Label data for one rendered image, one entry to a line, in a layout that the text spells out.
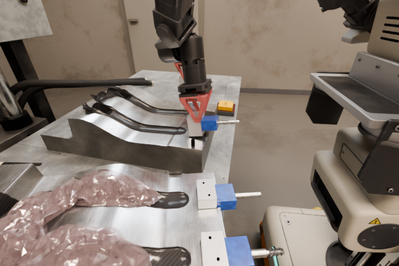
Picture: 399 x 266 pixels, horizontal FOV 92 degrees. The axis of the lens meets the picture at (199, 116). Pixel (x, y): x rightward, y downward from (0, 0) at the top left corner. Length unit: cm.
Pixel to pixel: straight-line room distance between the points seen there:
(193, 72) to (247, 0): 254
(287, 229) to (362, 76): 78
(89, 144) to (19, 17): 72
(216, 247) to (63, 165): 49
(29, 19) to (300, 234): 156
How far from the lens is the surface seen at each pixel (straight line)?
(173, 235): 39
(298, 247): 111
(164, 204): 43
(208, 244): 35
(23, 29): 119
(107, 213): 39
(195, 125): 50
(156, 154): 54
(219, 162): 58
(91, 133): 61
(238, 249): 37
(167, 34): 43
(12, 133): 100
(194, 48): 46
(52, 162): 72
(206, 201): 40
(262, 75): 315
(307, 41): 321
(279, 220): 115
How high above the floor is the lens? 119
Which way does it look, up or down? 30 degrees down
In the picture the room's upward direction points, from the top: straight up
